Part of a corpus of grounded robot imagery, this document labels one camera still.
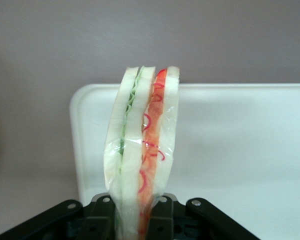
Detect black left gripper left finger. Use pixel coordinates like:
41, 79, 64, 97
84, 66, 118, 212
0, 193, 116, 240

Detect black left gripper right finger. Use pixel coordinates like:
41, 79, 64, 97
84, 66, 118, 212
149, 193, 264, 240

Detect triangle sandwich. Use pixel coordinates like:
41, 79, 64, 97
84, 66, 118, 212
102, 65, 181, 240

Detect cream plastic serving tray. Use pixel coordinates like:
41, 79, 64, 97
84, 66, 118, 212
69, 83, 300, 240

